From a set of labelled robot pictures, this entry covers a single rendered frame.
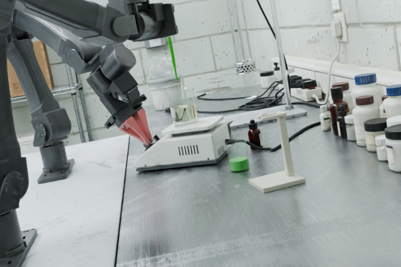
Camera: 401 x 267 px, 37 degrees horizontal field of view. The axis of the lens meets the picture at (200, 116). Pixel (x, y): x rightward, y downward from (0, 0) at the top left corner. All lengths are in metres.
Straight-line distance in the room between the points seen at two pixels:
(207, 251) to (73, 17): 0.47
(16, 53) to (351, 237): 1.01
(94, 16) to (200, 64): 2.75
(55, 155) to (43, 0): 0.60
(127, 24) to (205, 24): 2.70
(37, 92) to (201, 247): 0.79
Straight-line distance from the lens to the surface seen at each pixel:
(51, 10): 1.05
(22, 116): 3.89
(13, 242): 0.99
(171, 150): 1.34
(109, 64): 1.35
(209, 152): 1.32
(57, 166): 1.56
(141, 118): 1.37
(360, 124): 1.28
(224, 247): 0.85
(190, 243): 0.89
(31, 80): 1.55
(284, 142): 1.10
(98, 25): 1.09
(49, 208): 1.25
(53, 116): 1.53
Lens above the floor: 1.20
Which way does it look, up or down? 9 degrees down
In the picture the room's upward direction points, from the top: 10 degrees counter-clockwise
